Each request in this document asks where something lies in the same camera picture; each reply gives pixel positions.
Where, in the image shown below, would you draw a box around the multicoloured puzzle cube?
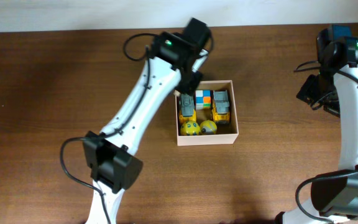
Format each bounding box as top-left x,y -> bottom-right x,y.
195,90 -> 211,110

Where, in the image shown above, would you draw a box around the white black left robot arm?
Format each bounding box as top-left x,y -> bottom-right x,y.
83,18 -> 213,223

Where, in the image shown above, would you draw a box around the yellow ball blue letters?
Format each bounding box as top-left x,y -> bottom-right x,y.
180,121 -> 201,136

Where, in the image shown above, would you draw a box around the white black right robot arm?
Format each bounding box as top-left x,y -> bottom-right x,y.
275,25 -> 358,224

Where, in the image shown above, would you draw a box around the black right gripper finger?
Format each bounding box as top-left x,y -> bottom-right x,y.
323,100 -> 341,118
296,75 -> 319,106

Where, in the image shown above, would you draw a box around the yellow minion ball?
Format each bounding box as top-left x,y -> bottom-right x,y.
200,120 -> 218,135

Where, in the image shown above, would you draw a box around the yellow toy truck grey cab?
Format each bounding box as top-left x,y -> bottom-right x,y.
178,94 -> 196,124

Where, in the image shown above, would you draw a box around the yellow toy dump truck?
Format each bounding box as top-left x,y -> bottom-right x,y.
211,90 -> 231,124

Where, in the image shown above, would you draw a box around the white cardboard box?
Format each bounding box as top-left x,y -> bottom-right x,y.
175,80 -> 239,146

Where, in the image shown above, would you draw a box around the yellow wooden rattle drum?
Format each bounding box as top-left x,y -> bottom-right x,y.
173,90 -> 181,96

